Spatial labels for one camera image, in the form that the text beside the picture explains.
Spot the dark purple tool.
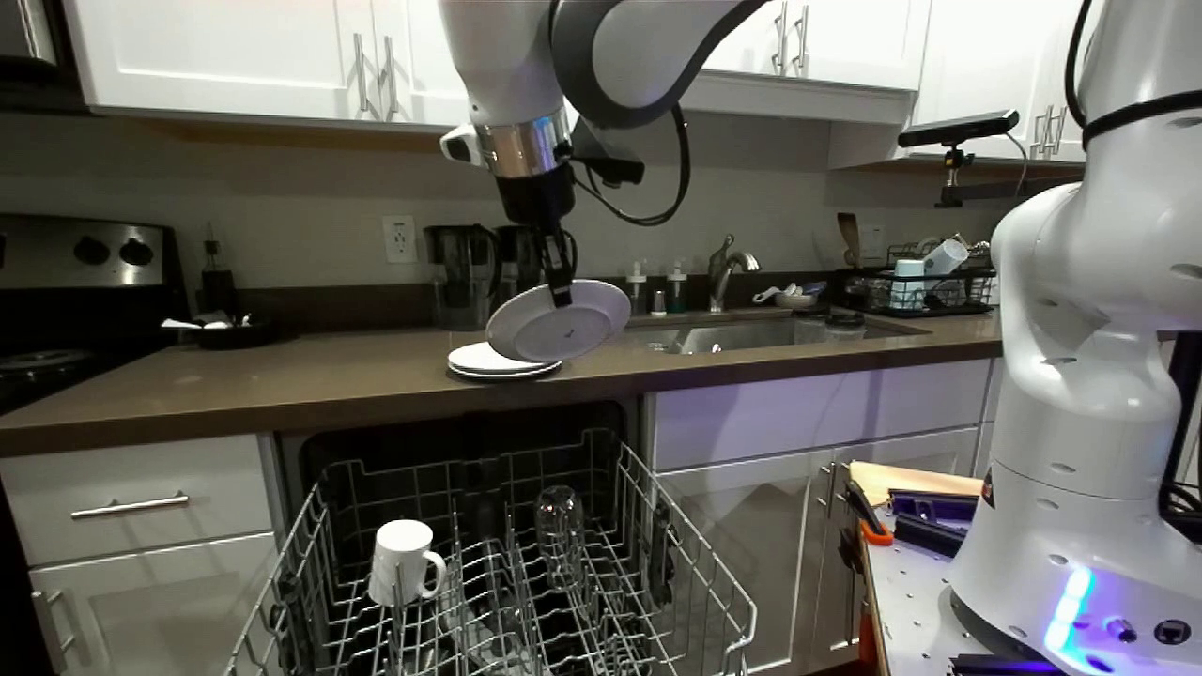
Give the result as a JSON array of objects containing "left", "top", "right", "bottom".
[{"left": 885, "top": 488, "right": 989, "bottom": 554}]

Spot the black countertop appliance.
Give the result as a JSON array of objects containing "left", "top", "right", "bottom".
[
  {"left": 491, "top": 221, "right": 554, "bottom": 322},
  {"left": 424, "top": 221, "right": 501, "bottom": 329}
]

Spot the stainless dishwasher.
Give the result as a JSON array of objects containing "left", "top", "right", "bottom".
[{"left": 274, "top": 395, "right": 654, "bottom": 676}]

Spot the grey lower cabinet door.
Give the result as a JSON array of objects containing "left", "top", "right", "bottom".
[{"left": 21, "top": 531, "right": 286, "bottom": 676}]

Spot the chrome sink faucet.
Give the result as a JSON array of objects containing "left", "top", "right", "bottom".
[{"left": 702, "top": 236, "right": 761, "bottom": 319}]

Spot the wooden board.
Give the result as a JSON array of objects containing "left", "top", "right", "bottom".
[{"left": 845, "top": 458, "right": 992, "bottom": 512}]

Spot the dark glass bottle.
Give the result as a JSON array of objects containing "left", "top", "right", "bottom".
[{"left": 195, "top": 236, "right": 245, "bottom": 322}]

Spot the black camera on stand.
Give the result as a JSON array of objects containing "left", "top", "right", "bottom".
[{"left": 893, "top": 105, "right": 1026, "bottom": 210}]

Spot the grey wire dishwasher rack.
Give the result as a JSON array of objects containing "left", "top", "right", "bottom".
[{"left": 222, "top": 428, "right": 761, "bottom": 676}]

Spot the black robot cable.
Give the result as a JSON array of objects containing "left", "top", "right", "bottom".
[{"left": 568, "top": 105, "right": 694, "bottom": 233}]

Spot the clear drinking glass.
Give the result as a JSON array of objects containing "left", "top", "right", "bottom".
[{"left": 532, "top": 479, "right": 588, "bottom": 594}]

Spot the black shallow tray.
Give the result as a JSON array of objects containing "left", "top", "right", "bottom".
[{"left": 157, "top": 310, "right": 286, "bottom": 353}]

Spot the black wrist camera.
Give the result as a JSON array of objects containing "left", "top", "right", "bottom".
[{"left": 568, "top": 125, "right": 648, "bottom": 191}]

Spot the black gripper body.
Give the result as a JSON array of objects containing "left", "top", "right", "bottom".
[{"left": 495, "top": 164, "right": 582, "bottom": 244}]

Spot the white wall outlet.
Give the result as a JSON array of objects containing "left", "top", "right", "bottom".
[{"left": 380, "top": 215, "right": 421, "bottom": 265}]

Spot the grey drawer with handle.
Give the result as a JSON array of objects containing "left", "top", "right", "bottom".
[{"left": 0, "top": 432, "right": 281, "bottom": 571}]

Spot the black dish drying rack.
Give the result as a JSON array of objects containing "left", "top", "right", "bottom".
[{"left": 850, "top": 236, "right": 1006, "bottom": 319}]

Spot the white round plate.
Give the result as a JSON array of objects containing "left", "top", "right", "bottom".
[
  {"left": 446, "top": 362, "right": 562, "bottom": 388},
  {"left": 480, "top": 275, "right": 633, "bottom": 369},
  {"left": 443, "top": 339, "right": 568, "bottom": 380}
]

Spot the white corner upper cabinet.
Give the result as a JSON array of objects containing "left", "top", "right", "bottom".
[{"left": 903, "top": 0, "right": 1094, "bottom": 168}]

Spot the white ceramic mug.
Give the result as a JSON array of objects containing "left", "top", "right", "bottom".
[{"left": 364, "top": 514, "right": 450, "bottom": 613}]

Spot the steel range hood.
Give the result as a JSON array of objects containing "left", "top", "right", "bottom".
[{"left": 0, "top": 0, "right": 77, "bottom": 114}]

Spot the orange clamp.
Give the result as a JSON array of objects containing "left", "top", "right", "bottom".
[{"left": 852, "top": 497, "right": 900, "bottom": 551}]

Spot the steel kitchen sink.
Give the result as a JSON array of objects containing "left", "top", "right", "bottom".
[{"left": 619, "top": 309, "right": 930, "bottom": 362}]

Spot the grey under-sink cabinet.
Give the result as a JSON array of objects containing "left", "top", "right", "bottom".
[{"left": 642, "top": 353, "right": 1006, "bottom": 676}]

